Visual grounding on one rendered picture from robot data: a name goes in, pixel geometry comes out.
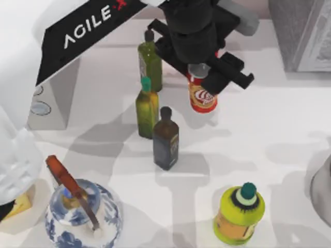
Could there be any red and white can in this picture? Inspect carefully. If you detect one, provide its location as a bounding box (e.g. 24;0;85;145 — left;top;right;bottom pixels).
186;63;218;114

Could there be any green bottle with black cap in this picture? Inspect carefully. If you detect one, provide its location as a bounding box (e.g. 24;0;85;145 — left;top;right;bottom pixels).
137;28;163;92

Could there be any pale grey rounded box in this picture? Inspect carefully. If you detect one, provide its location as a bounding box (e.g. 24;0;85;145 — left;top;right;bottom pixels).
232;9;261;37

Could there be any grey cabinet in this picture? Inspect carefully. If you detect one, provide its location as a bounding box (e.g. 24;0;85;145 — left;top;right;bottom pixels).
268;0;331;73

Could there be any dark brown square bottle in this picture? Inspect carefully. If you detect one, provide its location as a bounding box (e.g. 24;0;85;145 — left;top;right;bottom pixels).
152;106;180;171

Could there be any yellow-green bottle with green cap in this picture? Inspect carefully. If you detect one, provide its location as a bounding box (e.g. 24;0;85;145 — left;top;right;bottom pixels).
213;181;266;245

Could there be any grey metal pot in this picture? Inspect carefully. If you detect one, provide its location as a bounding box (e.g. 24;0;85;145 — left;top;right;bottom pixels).
304;154;331;226

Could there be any blue and white teapot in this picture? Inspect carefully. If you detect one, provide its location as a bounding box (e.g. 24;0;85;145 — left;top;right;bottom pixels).
44;154;124;248

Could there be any yellow block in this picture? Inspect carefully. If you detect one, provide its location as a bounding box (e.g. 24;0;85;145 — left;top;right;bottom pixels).
4;191;34;221

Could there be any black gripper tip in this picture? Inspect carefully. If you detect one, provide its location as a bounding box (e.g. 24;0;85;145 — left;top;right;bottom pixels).
0;200;17;223

